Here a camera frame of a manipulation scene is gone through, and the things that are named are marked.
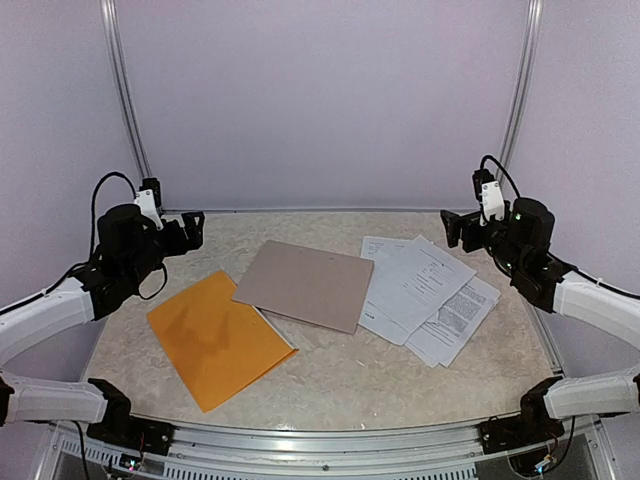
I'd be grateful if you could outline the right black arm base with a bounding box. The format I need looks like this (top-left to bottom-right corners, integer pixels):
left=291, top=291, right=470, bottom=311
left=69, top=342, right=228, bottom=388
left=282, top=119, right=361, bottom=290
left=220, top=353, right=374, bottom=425
left=477, top=376, right=565, bottom=454

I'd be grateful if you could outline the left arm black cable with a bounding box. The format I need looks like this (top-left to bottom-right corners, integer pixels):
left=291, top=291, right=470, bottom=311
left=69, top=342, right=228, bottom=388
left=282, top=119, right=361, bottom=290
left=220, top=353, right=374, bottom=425
left=89, top=171, right=139, bottom=246

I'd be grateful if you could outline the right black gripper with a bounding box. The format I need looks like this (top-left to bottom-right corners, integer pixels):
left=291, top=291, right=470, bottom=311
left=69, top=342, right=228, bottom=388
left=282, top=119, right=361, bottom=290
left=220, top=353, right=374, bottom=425
left=441, top=209, right=527, bottom=277

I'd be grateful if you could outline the pink-brown file folder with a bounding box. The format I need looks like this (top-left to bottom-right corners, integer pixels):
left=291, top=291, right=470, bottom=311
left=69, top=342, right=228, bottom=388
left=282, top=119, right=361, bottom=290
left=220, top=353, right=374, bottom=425
left=232, top=240, right=374, bottom=334

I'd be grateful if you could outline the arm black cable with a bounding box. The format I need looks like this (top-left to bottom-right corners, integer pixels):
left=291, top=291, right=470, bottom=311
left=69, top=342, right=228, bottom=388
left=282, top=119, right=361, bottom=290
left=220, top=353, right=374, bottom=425
left=89, top=171, right=139, bottom=246
left=479, top=154, right=522, bottom=199

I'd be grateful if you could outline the left aluminium frame post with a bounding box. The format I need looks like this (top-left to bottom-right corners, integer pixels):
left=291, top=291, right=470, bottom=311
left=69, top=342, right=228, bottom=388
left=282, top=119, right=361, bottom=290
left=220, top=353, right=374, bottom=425
left=99, top=0, right=154, bottom=179

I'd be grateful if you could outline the white printed sheet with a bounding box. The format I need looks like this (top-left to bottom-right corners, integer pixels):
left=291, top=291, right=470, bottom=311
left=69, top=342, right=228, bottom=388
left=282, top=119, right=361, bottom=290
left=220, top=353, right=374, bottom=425
left=359, top=235, right=476, bottom=345
left=360, top=236, right=419, bottom=276

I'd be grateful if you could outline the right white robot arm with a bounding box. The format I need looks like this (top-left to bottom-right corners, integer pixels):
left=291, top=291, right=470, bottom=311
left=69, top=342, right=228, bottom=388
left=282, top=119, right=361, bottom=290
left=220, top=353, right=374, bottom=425
left=440, top=198, right=639, bottom=444

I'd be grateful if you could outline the white printed sheet back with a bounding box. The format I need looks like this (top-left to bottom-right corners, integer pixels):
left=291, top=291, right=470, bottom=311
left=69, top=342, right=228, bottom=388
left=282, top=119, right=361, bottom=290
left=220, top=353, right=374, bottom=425
left=360, top=236, right=419, bottom=276

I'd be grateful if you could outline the right aluminium frame post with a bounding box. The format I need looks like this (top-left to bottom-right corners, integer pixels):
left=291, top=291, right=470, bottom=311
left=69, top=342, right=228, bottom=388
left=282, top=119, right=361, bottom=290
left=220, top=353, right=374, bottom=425
left=499, top=0, right=544, bottom=170

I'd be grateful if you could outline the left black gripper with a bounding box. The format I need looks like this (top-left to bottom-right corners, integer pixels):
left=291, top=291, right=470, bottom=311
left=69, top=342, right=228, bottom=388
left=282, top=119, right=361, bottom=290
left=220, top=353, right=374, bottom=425
left=125, top=211, right=203, bottom=287

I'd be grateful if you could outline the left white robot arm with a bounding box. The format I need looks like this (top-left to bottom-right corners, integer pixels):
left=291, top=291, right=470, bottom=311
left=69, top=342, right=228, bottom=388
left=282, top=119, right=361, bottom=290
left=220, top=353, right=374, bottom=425
left=1, top=203, right=205, bottom=445

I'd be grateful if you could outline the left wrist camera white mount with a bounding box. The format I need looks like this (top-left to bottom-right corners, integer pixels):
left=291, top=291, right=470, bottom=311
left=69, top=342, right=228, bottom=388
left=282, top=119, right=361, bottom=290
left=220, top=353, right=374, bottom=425
left=134, top=177, right=163, bottom=230

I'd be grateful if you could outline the white printed sheet dense text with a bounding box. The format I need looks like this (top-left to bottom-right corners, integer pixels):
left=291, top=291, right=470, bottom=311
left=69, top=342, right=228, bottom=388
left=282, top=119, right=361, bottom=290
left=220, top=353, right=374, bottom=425
left=405, top=277, right=501, bottom=368

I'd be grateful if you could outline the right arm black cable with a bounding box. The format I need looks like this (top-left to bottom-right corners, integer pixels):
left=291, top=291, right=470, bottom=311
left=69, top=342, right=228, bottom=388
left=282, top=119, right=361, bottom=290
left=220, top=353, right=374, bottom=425
left=479, top=154, right=522, bottom=199

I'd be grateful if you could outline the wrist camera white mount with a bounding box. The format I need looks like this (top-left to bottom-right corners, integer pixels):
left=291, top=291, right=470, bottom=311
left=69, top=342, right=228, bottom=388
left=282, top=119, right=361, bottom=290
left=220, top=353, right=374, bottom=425
left=134, top=177, right=163, bottom=230
left=472, top=168, right=505, bottom=226

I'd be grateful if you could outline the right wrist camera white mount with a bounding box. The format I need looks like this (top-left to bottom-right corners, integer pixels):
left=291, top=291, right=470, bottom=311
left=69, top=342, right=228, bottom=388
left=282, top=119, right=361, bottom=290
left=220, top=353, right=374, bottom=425
left=472, top=168, right=505, bottom=226

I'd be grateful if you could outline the orange folder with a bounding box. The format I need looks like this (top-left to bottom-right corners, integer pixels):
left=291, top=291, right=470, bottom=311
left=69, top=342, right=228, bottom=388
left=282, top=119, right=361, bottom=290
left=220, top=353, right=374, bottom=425
left=147, top=270, right=298, bottom=413

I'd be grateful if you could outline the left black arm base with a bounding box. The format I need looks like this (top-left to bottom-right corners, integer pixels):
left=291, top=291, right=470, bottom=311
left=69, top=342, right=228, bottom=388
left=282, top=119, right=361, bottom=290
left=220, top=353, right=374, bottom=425
left=86, top=378, right=175, bottom=456

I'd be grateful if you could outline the aluminium frame post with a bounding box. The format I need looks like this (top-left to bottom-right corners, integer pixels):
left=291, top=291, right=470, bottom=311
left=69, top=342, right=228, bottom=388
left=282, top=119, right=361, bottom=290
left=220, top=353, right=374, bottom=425
left=99, top=0, right=154, bottom=179
left=499, top=0, right=544, bottom=170

